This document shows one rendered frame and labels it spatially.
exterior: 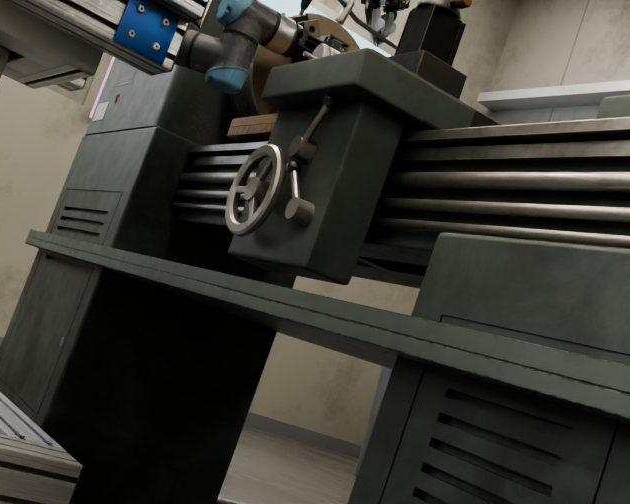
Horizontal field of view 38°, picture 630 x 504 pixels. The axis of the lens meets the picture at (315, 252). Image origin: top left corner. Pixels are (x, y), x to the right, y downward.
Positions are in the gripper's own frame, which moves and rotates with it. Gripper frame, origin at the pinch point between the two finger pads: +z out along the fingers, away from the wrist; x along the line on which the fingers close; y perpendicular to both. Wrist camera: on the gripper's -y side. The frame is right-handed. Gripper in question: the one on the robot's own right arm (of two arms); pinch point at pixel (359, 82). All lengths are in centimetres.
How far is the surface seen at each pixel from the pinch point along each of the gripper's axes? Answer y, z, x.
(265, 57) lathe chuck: -14.7, -16.6, -0.4
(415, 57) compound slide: 44.8, -15.4, -7.4
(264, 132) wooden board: 9.5, -21.0, -21.6
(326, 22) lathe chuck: -14.9, -5.4, 14.0
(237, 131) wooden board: -3.2, -21.3, -20.9
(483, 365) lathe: 103, -31, -55
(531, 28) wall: -285, 257, 188
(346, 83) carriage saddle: 57, -32, -21
